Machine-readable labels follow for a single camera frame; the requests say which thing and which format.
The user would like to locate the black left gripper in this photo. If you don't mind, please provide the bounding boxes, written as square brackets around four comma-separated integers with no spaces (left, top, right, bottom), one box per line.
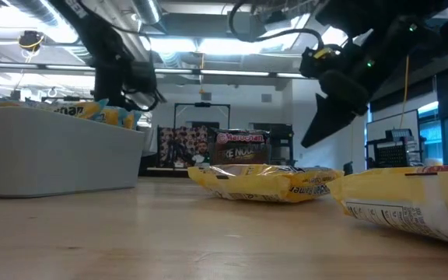
[93,58,131,109]

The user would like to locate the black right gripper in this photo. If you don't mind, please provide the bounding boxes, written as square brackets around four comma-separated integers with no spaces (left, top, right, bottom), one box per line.
[300,44,369,149]

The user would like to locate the blue-edged Maruchan ramen pack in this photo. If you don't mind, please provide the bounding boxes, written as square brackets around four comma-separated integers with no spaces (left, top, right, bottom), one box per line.
[101,107,142,130]
[0,97,109,120]

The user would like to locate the black Maruchan fire noodle pack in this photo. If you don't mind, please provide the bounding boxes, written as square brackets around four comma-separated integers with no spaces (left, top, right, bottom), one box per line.
[212,129,271,166]

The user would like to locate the yellow Maruchan ramen pack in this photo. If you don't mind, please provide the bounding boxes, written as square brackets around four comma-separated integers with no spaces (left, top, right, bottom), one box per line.
[187,163,345,204]
[326,164,448,247]

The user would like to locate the grey plastic bin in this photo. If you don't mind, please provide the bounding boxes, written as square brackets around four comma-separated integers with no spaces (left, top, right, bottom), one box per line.
[0,107,146,198]

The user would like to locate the black shelving unit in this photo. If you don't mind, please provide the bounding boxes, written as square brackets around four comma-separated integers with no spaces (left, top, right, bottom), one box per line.
[249,122,296,166]

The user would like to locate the framed whiteboard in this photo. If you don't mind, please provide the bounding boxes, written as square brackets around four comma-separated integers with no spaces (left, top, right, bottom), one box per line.
[366,110,421,164]

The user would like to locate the poster with faces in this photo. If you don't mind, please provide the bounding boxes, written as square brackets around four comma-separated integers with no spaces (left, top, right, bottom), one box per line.
[157,124,212,169]

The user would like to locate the suspended linear ceiling light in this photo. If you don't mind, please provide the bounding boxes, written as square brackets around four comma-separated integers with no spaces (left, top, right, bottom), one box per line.
[0,61,306,79]

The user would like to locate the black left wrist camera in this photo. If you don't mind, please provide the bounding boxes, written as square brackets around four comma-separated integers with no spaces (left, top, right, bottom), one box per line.
[130,61,157,95]

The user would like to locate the black wire shelf cart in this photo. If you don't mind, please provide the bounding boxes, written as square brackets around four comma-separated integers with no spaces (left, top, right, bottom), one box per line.
[366,128,423,169]

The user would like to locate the yellow hanging cable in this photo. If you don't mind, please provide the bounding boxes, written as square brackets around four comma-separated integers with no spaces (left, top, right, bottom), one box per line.
[401,54,411,129]

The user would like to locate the black ceiling camera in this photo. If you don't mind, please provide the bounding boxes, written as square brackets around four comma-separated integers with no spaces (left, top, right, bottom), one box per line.
[17,30,45,54]

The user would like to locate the black gantry frame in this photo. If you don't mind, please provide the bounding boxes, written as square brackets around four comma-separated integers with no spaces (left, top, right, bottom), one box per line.
[173,101,232,131]

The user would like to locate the black right gripper cable loop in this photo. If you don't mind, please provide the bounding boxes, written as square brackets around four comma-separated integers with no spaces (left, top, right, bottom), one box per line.
[227,0,326,48]

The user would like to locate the black aluminium table frame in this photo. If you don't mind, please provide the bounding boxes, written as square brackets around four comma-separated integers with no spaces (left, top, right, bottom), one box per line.
[140,165,196,179]

